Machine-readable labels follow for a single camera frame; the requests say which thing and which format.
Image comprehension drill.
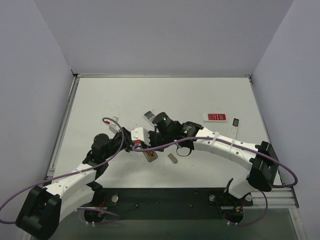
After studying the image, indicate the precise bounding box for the beige remote control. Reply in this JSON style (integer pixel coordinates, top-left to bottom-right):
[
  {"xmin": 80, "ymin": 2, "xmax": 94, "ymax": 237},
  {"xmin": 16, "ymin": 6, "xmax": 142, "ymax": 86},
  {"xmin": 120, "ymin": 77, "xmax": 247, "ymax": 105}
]
[{"xmin": 143, "ymin": 151, "xmax": 158, "ymax": 163}]

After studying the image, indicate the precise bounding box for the beige battery cover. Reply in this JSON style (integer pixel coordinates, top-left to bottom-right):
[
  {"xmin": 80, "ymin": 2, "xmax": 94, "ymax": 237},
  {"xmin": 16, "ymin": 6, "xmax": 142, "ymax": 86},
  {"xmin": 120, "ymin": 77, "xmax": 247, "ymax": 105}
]
[{"xmin": 167, "ymin": 153, "xmax": 178, "ymax": 164}]

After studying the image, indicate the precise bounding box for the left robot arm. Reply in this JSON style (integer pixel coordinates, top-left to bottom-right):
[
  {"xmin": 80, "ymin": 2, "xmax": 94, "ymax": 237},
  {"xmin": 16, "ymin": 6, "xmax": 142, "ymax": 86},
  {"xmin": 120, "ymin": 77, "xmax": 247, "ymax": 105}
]
[{"xmin": 15, "ymin": 128, "xmax": 132, "ymax": 240}]

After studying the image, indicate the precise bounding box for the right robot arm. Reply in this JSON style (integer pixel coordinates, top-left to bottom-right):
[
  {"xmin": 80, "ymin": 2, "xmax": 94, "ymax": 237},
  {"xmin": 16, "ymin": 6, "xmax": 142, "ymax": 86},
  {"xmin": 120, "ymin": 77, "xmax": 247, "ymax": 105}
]
[{"xmin": 149, "ymin": 112, "xmax": 278, "ymax": 199}]

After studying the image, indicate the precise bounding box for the grey white remote control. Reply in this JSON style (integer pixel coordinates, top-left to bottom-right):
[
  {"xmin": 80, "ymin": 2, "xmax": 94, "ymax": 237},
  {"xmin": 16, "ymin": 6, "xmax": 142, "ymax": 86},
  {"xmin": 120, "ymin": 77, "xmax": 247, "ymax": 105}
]
[{"xmin": 143, "ymin": 111, "xmax": 155, "ymax": 125}]

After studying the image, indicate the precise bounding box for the red white remote control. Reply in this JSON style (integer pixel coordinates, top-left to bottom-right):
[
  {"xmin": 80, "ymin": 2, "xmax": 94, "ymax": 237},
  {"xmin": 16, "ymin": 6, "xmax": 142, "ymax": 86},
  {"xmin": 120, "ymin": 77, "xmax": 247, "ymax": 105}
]
[{"xmin": 202, "ymin": 113, "xmax": 227, "ymax": 123}]

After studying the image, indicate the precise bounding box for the slim white remote control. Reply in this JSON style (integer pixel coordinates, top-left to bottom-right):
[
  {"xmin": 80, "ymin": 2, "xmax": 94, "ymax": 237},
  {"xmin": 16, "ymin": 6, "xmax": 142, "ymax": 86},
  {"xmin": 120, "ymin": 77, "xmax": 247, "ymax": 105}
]
[{"xmin": 229, "ymin": 118, "xmax": 240, "ymax": 139}]

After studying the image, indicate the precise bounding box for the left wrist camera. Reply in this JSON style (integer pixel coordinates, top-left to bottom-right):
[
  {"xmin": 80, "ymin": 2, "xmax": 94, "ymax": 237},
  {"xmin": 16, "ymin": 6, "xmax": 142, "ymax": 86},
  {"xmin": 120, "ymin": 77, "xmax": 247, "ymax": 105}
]
[{"xmin": 108, "ymin": 116, "xmax": 120, "ymax": 134}]

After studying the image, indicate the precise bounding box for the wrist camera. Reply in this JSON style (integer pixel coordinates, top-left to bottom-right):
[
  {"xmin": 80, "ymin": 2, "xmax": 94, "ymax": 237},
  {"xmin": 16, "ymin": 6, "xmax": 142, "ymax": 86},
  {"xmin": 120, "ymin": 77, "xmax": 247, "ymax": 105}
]
[
  {"xmin": 108, "ymin": 116, "xmax": 120, "ymax": 134},
  {"xmin": 130, "ymin": 127, "xmax": 150, "ymax": 146}
]

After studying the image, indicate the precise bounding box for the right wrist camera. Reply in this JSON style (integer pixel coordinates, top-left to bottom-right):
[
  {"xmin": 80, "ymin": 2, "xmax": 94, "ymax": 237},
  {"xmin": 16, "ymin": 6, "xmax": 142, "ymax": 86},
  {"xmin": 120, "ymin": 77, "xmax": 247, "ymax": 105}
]
[{"xmin": 130, "ymin": 127, "xmax": 150, "ymax": 146}]

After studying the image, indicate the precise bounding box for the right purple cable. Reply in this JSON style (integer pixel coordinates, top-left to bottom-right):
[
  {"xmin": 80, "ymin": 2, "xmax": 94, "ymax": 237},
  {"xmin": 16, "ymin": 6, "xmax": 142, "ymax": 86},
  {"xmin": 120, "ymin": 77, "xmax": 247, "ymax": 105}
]
[{"xmin": 131, "ymin": 138, "xmax": 299, "ymax": 188}]

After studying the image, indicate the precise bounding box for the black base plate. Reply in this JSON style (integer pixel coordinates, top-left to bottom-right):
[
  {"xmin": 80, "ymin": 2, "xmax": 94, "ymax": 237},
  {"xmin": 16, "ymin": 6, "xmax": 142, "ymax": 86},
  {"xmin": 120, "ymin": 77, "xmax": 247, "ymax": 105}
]
[{"xmin": 84, "ymin": 187, "xmax": 253, "ymax": 222}]

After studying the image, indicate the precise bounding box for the aluminium frame rail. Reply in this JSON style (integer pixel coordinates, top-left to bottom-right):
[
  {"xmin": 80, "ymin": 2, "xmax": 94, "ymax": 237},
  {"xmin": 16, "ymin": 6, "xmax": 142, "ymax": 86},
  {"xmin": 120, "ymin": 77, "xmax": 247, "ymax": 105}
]
[{"xmin": 251, "ymin": 188, "xmax": 299, "ymax": 209}]

